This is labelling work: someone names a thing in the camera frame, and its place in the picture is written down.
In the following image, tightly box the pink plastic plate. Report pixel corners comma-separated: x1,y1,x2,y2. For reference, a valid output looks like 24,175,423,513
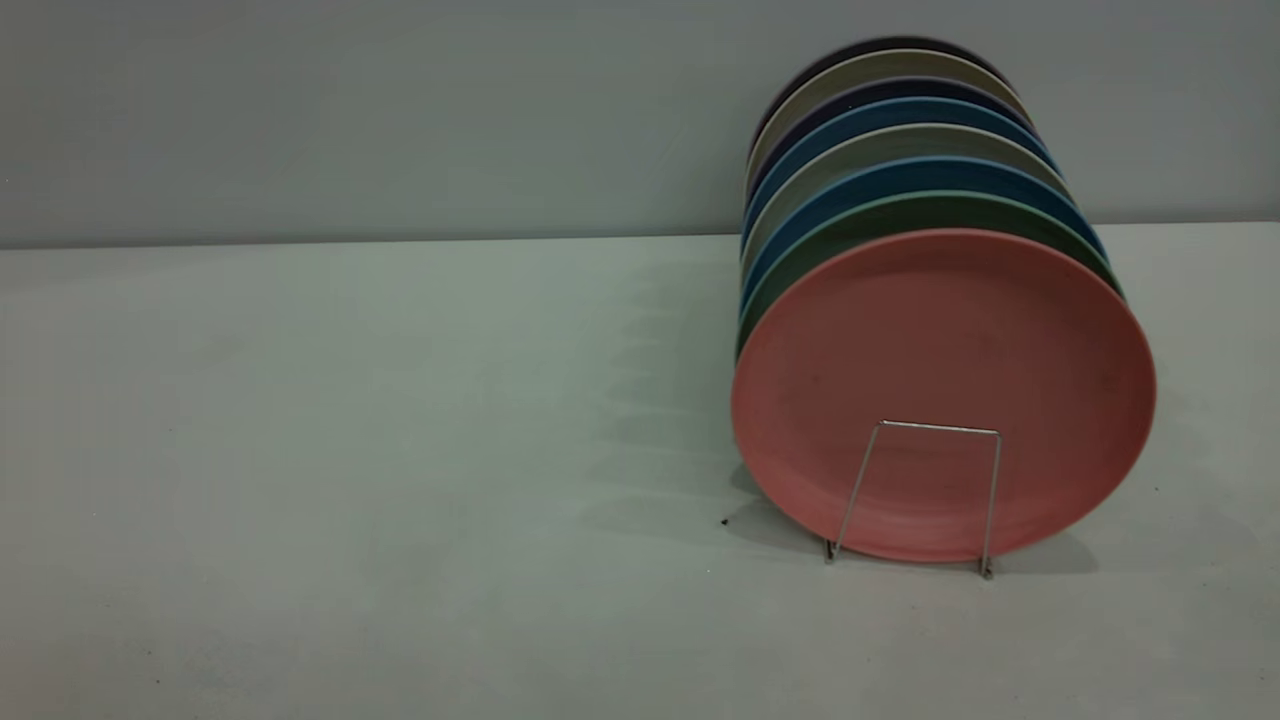
730,228,1158,563

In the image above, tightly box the green plastic plate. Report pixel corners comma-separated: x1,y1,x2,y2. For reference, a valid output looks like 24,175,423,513
737,190,1125,359

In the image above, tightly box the blue plastic plate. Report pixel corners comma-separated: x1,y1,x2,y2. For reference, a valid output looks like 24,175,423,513
742,96,1061,246
740,155,1109,311

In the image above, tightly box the beige plastic plate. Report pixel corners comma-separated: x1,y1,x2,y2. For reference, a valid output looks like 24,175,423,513
748,48,1031,191
741,122,1076,276

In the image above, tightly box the dark purple plastic plate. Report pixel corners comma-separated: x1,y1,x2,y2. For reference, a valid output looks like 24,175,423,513
752,36,1016,151
748,77,1041,196

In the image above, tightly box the silver wire plate rack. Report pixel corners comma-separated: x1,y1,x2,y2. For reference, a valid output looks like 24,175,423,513
825,420,1003,581

